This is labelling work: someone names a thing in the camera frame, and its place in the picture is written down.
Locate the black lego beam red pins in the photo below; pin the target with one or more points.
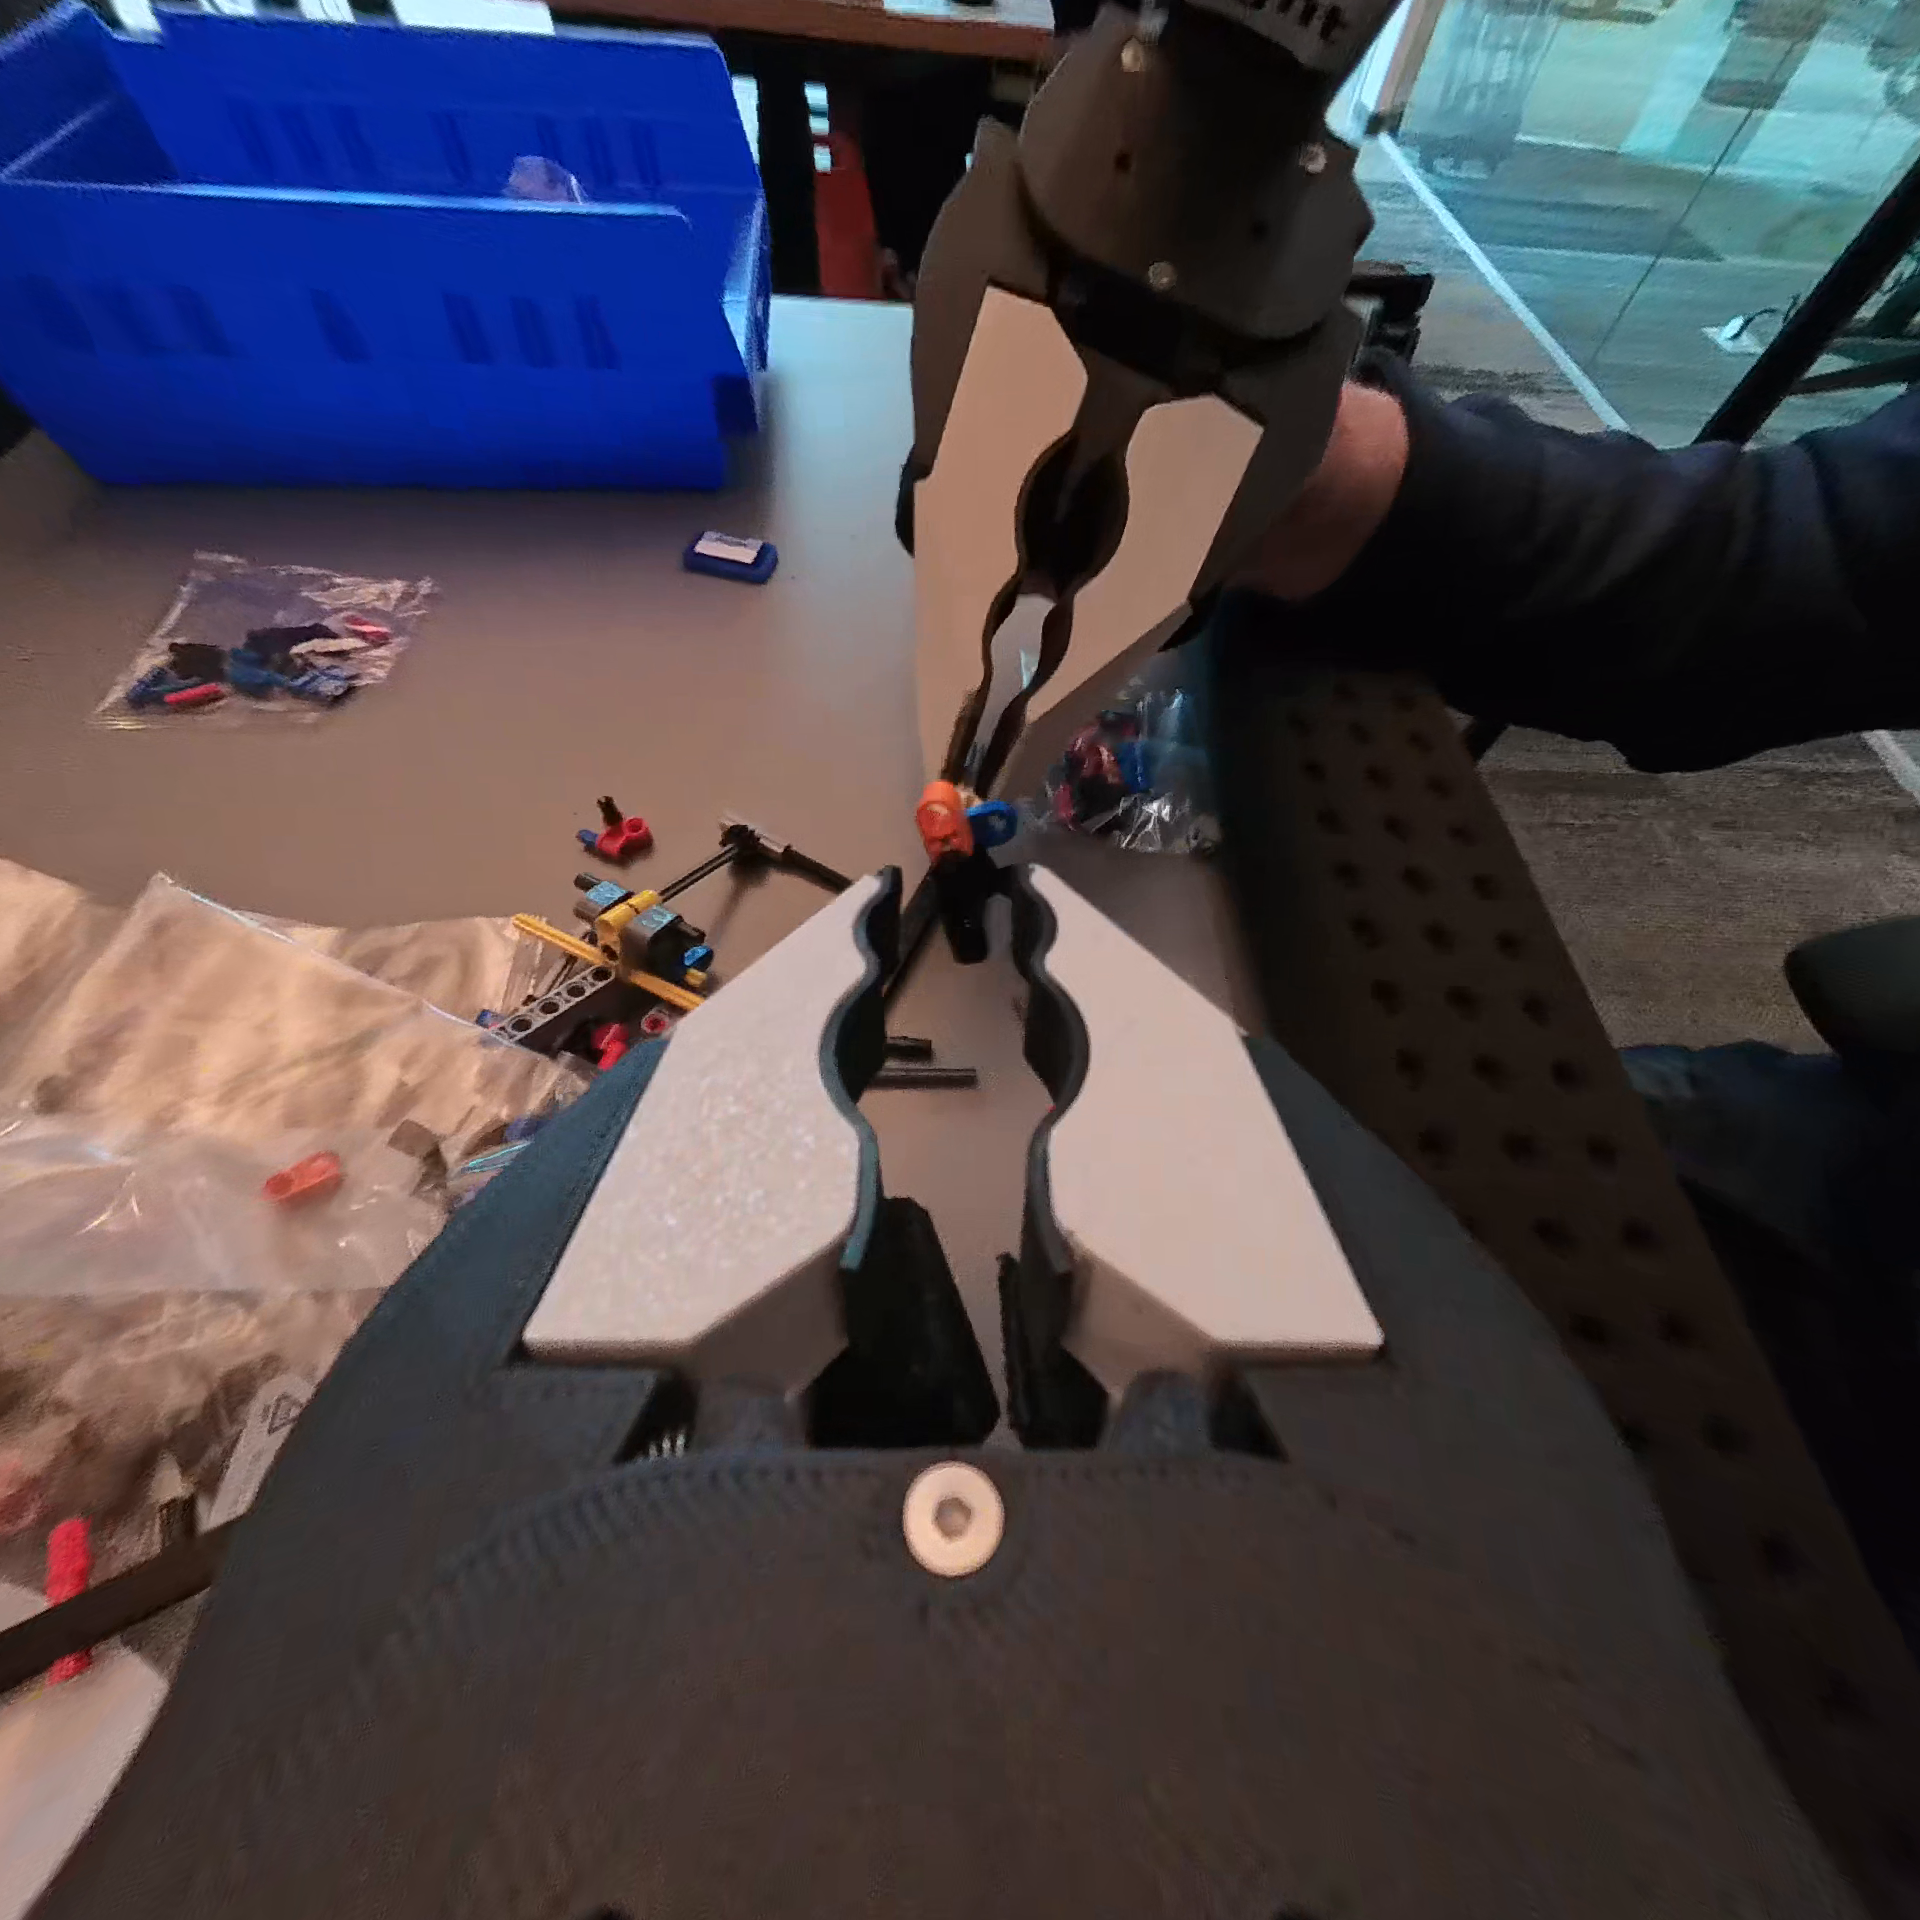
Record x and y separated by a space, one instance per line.
106 1613

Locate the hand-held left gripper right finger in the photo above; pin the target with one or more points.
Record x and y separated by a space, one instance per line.
1215 1200

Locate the dark perforated board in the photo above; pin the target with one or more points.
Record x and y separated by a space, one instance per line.
1500 1126

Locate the orange lego connector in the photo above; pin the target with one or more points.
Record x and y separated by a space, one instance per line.
301 1177

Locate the blue plastic bin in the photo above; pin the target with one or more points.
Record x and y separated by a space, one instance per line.
376 331

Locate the bag red blue lego pieces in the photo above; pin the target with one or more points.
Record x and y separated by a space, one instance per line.
1124 773

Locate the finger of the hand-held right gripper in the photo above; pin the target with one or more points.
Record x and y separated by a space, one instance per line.
1185 495
975 452

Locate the person's right hand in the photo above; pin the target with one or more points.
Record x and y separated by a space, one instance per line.
1335 495

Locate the person's right forearm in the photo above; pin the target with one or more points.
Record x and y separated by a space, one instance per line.
1650 587

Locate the small blue white box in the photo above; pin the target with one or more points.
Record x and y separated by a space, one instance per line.
730 557

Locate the long black lego beam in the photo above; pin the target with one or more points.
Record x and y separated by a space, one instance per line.
908 953

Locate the small bag blue lego pieces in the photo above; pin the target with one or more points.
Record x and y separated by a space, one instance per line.
255 662

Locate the red lego connector black pin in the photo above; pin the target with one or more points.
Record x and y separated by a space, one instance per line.
623 836

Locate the yellow grey lego assembly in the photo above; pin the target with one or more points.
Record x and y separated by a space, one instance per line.
628 932

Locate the dark grey lego axle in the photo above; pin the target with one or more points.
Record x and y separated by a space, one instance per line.
930 1076

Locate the pile of clear plastic bags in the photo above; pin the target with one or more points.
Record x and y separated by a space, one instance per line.
195 1021

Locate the red plastic object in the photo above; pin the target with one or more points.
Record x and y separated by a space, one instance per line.
863 195

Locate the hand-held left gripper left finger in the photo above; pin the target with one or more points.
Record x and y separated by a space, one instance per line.
691 1200

